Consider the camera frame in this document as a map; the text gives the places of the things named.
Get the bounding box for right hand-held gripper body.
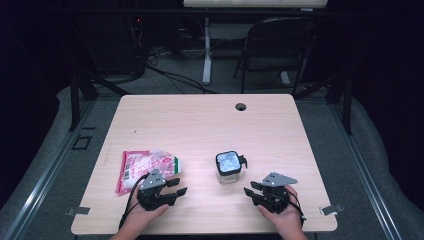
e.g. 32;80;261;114
260;171;299;214

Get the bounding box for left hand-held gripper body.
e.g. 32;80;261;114
136;169;178;212

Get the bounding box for red and white plastic bag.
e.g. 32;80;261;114
115;149;183;197

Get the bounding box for clear jar with black lid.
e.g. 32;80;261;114
214;150;249;185

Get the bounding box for person's left hand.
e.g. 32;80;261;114
122;193;170;232

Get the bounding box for person's right hand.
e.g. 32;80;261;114
258;185;306;234

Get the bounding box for grey metal clip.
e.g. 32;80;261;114
319;203;344;216
65;206;91;217

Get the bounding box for black metal stand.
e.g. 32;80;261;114
68;71;129;132
293;71;354;136

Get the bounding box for black folding chair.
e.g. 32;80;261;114
233;16;319;96

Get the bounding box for dark equipment with red light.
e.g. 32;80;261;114
79;13;148;77

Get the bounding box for white desk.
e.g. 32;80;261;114
183;0;329;86

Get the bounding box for left hand-held gripper cable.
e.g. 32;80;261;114
118;173;151;230

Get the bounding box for hand-held gripper cable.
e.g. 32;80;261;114
118;173;151;230
285;190;307;226

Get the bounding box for right hand-held gripper cable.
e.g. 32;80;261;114
285;190;307;226

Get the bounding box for aluminium floor rail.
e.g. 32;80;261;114
328;99;403;240
3;99;96;240

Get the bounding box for black floor cables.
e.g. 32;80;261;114
146;64;218;94

